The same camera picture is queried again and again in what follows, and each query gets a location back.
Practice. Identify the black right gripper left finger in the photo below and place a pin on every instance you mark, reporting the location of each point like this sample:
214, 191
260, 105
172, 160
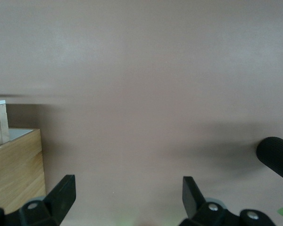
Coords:
61, 197

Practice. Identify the black ribbed cylinder grip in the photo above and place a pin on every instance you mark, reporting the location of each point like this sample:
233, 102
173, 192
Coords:
276, 153

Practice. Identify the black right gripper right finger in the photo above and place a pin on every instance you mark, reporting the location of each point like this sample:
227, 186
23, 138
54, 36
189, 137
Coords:
191, 200

